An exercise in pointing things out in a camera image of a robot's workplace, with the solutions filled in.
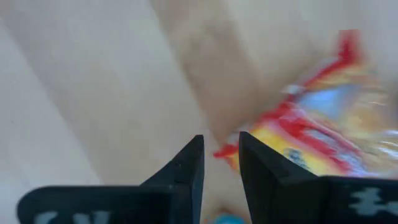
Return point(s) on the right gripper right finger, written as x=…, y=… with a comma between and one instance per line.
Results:
x=280, y=199

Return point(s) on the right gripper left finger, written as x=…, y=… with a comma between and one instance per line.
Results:
x=174, y=199

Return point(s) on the red Maruchan ramen pack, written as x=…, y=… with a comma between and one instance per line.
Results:
x=326, y=124

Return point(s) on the teal Maruchan ramen pack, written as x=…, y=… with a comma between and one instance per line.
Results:
x=228, y=220

